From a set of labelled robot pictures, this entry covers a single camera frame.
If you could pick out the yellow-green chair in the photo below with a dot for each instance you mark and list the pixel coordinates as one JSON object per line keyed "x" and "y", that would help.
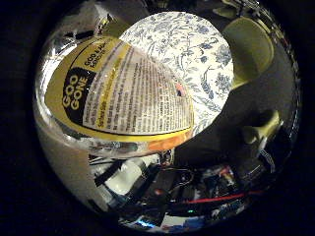
{"x": 249, "y": 49}

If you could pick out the blue floral white tablecloth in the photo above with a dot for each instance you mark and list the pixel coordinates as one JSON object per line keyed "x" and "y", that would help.
{"x": 197, "y": 55}

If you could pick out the Goo Gone spray bottle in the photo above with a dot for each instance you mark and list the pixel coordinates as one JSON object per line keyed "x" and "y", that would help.
{"x": 124, "y": 95}

